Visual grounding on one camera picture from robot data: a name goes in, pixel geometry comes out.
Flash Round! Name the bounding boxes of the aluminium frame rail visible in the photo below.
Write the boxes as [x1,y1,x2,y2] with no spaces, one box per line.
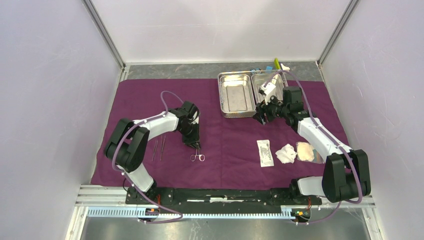
[82,0,131,185]
[65,185,385,240]

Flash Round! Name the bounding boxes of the aluminium frame post right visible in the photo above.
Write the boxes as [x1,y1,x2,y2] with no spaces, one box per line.
[316,0,360,69]

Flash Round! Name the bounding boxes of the aluminium front frame rail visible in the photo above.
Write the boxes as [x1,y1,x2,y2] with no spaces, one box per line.
[65,185,385,240]

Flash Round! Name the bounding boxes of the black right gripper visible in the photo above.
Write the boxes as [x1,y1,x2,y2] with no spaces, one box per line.
[252,91,289,126]

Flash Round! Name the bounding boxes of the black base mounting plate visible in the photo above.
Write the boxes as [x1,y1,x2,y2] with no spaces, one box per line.
[145,187,322,215]

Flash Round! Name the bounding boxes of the white plastic block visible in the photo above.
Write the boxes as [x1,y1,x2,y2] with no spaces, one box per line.
[279,62,291,72]

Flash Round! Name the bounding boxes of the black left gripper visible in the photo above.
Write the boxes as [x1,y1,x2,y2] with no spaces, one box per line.
[178,121,201,151]

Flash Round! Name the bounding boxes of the maroon cloth wrap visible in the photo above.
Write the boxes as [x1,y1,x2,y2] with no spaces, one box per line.
[102,78,324,190]

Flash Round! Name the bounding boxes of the aluminium frame rail left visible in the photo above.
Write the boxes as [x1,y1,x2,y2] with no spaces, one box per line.
[82,0,131,185]

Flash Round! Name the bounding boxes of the white gauze packet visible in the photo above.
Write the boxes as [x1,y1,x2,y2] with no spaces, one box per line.
[275,144,297,164]

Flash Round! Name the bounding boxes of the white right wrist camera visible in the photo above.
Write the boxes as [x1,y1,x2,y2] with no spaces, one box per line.
[258,82,277,105]

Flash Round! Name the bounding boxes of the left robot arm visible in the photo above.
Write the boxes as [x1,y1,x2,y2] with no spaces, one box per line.
[103,101,201,204]

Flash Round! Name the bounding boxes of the white gauze pad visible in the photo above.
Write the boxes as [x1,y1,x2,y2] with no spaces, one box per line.
[296,142,325,164]

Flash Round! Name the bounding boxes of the steel forceps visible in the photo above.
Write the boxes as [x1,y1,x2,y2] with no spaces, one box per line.
[160,135,166,161]
[151,140,159,162]

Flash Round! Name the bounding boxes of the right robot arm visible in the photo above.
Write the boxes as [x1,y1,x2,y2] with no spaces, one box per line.
[253,83,372,204]

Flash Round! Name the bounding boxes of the steel two-compartment tray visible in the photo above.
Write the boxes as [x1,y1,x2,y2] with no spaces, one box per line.
[217,70,288,118]

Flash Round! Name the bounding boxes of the steel needle holder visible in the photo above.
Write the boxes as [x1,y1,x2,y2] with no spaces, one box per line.
[190,148,206,162]

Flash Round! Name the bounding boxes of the green suture packet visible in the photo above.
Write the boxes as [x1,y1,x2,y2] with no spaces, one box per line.
[256,139,274,168]

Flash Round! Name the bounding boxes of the yellow-green plastic block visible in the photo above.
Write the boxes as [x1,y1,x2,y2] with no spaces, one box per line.
[273,57,282,70]

